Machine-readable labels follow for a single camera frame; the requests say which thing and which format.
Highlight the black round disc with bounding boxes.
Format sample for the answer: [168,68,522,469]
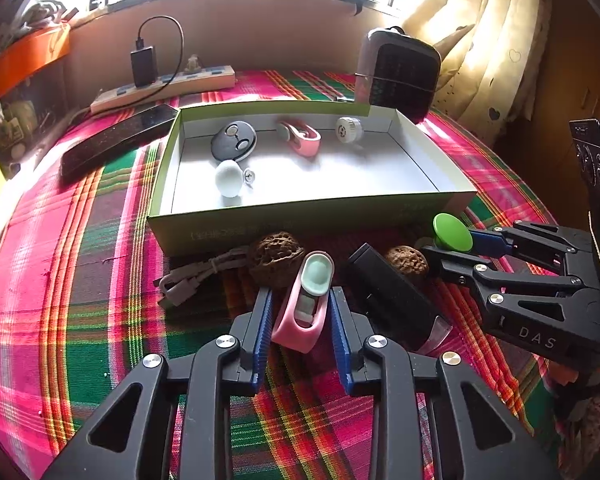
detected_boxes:
[211,121,257,162]

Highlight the green white cardboard box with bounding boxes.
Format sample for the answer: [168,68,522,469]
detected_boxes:
[146,101,477,257]

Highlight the dried plants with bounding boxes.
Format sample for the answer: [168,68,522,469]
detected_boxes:
[10,0,81,36]

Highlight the white egg-shaped gadget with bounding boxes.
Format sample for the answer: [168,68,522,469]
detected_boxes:
[215,160,243,197]

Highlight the grey USB cable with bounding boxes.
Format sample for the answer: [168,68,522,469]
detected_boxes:
[154,245,253,309]

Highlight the wooden cabinet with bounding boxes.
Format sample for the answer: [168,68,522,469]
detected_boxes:
[495,0,600,231]

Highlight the black charger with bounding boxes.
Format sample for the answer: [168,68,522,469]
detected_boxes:
[131,46,158,88]

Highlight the green white knob stand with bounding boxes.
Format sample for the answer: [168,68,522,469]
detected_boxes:
[432,213,473,253]

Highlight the pink green plaid tablecloth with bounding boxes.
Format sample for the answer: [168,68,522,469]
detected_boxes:
[0,69,581,480]

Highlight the black smartphone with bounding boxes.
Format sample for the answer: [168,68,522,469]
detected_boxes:
[60,104,178,183]

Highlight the pink cable clip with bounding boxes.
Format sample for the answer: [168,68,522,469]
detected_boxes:
[275,119,322,157]

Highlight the person's right hand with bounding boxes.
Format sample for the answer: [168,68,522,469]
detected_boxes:
[545,360,586,391]

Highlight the black charger cable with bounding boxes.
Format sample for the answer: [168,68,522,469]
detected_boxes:
[135,16,186,101]

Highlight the beige power strip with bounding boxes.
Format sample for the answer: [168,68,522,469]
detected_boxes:
[90,64,237,115]

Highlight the grey space heater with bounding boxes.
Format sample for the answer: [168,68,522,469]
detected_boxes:
[355,26,442,125]

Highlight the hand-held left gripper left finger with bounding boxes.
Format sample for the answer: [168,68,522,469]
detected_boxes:
[40,287,276,480]

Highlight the black rectangular device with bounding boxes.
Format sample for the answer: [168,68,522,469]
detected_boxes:
[347,242,453,353]

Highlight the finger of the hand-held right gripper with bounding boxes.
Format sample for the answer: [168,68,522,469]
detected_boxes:
[467,219,595,277]
[419,244,586,317]

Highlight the small brown walnut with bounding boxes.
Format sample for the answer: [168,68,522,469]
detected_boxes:
[384,245,429,278]

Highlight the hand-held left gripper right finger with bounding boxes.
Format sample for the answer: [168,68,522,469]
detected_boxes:
[328,286,563,480]

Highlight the white round cap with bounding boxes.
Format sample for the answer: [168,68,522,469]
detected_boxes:
[336,116,365,143]

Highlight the large brown walnut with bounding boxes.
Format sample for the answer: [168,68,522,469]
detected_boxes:
[247,231,307,288]

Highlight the cluttered display shelf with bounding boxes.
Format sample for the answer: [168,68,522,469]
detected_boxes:
[0,60,91,181]

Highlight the pink holder mint pad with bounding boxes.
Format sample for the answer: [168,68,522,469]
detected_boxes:
[271,251,336,356]

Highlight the cream heart-print curtain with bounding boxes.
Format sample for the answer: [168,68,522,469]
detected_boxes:
[400,0,556,146]

